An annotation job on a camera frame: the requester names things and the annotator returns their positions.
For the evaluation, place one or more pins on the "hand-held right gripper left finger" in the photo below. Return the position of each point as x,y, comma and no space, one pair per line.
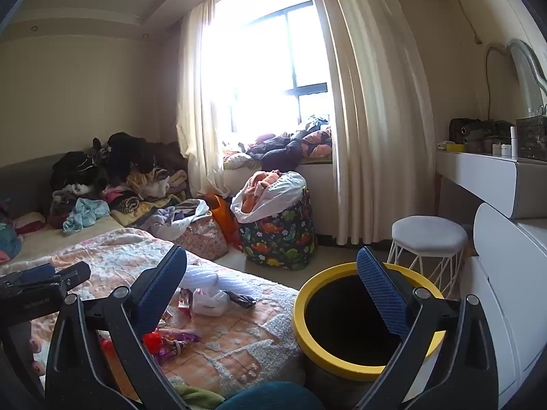
158,294

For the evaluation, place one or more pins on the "white lilac garment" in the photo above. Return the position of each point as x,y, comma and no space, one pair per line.
166,222

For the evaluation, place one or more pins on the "person's left hand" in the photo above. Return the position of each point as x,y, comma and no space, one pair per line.
37,352

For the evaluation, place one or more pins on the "white hexagonal stool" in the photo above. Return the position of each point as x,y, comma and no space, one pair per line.
427,232

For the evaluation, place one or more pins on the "curved vanity mirror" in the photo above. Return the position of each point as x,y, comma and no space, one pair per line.
527,72

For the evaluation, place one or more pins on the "white rolled cloth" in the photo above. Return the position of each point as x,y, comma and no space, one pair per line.
201,275

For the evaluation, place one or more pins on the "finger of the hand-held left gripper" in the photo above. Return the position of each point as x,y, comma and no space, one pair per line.
36,273

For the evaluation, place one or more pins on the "red snack wrapper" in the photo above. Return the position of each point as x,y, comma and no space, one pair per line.
153,341

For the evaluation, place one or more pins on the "large white plastic sack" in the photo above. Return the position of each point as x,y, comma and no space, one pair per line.
286,196

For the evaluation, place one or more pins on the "pile of mixed clothes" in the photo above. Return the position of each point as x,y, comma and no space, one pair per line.
128,153

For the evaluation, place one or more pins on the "dark cosmetic bag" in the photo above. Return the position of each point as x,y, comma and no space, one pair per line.
474,130

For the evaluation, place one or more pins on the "dinosaur print storage bag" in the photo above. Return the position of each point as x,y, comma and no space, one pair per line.
277,239

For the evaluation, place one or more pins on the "clear acrylic organizer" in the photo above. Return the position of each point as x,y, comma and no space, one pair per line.
532,136

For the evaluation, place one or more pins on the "teal cushion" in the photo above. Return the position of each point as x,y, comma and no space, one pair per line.
273,397

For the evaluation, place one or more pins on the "orange white tufted blanket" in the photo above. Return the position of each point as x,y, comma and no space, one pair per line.
239,341

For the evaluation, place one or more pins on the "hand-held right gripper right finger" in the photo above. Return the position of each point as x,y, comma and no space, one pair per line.
382,294

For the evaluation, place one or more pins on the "clothes pile with dark jacket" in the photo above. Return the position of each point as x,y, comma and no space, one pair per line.
282,145

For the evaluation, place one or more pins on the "wide cream curtain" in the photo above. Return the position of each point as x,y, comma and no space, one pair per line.
376,115

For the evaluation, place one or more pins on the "white vanity desk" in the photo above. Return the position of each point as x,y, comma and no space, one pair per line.
483,175

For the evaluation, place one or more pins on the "orange bag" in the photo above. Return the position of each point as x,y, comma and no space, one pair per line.
222,218

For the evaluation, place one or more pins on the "pink floral bag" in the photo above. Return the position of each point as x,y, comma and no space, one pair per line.
203,239

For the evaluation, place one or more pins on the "black framed window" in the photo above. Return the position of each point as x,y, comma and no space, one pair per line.
265,72

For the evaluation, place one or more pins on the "white drawer cabinet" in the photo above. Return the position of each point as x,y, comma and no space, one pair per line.
513,286

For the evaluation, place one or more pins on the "green cloth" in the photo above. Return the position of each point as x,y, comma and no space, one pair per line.
198,398

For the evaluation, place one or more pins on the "dark crumpled wrapper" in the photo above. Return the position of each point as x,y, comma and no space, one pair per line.
241,299

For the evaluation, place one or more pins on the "narrow cream curtain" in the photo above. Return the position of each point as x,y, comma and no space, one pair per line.
196,115

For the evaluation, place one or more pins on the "orange towel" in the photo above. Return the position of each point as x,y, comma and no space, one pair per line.
256,183

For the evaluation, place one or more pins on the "white cosmetic jar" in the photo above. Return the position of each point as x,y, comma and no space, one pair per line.
501,149

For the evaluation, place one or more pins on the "grey padded headboard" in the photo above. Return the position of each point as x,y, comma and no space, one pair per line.
25,179

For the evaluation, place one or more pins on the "small white plastic bag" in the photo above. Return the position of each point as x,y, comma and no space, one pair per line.
209,303

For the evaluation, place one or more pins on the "light blue cloth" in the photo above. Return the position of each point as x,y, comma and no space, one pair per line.
85,215

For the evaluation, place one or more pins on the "purple snack wrapper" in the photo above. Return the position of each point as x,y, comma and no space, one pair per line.
175,344

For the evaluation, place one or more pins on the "small yellow box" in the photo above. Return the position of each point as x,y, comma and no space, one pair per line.
455,147

